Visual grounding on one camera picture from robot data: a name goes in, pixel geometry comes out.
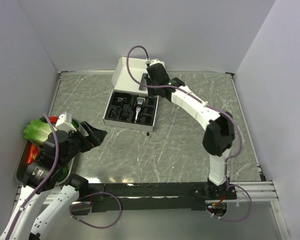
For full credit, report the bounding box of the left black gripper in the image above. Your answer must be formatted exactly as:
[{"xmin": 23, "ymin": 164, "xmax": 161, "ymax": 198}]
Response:
[{"xmin": 59, "ymin": 120, "xmax": 107, "ymax": 166}]

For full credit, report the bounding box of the black silver hair clipper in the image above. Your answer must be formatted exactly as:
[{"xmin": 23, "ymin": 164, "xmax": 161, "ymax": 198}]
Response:
[{"xmin": 134, "ymin": 96, "xmax": 145, "ymax": 124}]

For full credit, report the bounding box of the white box with black tray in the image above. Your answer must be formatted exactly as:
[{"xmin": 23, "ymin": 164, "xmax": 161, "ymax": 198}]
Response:
[{"xmin": 103, "ymin": 57, "xmax": 159, "ymax": 132}]

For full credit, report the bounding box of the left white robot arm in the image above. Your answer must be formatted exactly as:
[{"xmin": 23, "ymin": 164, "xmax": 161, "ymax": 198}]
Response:
[{"xmin": 0, "ymin": 119, "xmax": 108, "ymax": 240}]

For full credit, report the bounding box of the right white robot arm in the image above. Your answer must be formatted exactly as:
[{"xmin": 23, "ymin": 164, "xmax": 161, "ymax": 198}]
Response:
[{"xmin": 146, "ymin": 60, "xmax": 241, "ymax": 199}]

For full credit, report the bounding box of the green leafy vegetable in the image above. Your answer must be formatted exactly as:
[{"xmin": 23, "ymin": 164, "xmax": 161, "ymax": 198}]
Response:
[{"xmin": 71, "ymin": 119, "xmax": 80, "ymax": 131}]

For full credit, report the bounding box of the green lime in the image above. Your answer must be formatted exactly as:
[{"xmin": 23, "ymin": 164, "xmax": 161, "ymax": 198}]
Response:
[{"xmin": 58, "ymin": 167, "xmax": 69, "ymax": 183}]

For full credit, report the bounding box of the green lettuce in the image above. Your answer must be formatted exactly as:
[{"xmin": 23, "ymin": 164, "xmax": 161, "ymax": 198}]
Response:
[{"xmin": 23, "ymin": 119, "xmax": 52, "ymax": 146}]

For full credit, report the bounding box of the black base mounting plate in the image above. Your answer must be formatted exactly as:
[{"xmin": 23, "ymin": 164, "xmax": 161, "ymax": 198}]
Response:
[{"xmin": 78, "ymin": 182, "xmax": 237, "ymax": 213}]

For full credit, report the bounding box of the orange red pepper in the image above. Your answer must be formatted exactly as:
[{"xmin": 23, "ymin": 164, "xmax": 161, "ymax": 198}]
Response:
[{"xmin": 26, "ymin": 144, "xmax": 40, "ymax": 165}]

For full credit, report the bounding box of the metal tray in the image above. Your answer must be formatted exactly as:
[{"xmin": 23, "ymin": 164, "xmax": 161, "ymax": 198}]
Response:
[{"xmin": 14, "ymin": 116, "xmax": 76, "ymax": 187}]

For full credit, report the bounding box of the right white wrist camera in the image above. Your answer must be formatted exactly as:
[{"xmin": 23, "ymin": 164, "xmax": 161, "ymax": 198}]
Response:
[{"xmin": 145, "ymin": 59, "xmax": 165, "ymax": 67}]

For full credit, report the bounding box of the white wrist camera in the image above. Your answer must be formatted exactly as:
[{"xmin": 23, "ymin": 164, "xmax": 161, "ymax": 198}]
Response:
[
  {"xmin": 53, "ymin": 111, "xmax": 76, "ymax": 133},
  {"xmin": 145, "ymin": 59, "xmax": 165, "ymax": 67}
]

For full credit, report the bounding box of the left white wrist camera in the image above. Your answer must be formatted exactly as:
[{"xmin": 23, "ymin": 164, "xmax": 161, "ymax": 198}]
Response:
[{"xmin": 53, "ymin": 111, "xmax": 76, "ymax": 133}]

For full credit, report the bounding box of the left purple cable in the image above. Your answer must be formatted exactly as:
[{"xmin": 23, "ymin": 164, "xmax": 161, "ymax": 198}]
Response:
[{"xmin": 0, "ymin": 113, "xmax": 123, "ymax": 240}]

